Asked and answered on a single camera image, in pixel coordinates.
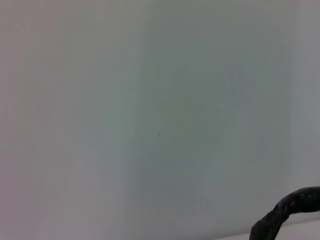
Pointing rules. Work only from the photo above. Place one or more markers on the black round teapot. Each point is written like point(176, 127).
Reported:
point(287, 205)

